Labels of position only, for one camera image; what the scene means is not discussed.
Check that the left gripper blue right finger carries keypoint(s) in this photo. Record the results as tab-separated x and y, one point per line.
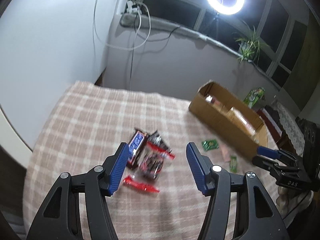
200	167

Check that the snickers chocolate bar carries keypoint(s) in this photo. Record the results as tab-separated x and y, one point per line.
136	145

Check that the green tissue box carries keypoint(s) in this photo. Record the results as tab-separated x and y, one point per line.
253	96

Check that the white power strip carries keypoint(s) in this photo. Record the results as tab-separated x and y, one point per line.
132	7

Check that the brown cardboard box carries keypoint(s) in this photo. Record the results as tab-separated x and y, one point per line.
211	104

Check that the grey windowsill cloth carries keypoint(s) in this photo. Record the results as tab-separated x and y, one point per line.
128	21

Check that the pink plaid blanket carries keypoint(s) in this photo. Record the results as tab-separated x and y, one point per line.
63	196

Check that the small green candy packet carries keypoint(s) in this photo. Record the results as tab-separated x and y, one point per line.
209	145

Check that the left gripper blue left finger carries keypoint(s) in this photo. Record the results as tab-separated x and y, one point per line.
114	167

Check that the red wrapper snack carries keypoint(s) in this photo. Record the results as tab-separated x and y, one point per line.
140	186

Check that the pink packaged bread loaf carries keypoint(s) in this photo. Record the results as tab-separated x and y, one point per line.
237	118

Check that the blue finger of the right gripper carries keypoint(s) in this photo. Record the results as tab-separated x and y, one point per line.
264	163
267	152

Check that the potted spider plant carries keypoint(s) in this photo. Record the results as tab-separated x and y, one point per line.
250	46

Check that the black tripod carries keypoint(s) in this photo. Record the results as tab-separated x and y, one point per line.
212	30

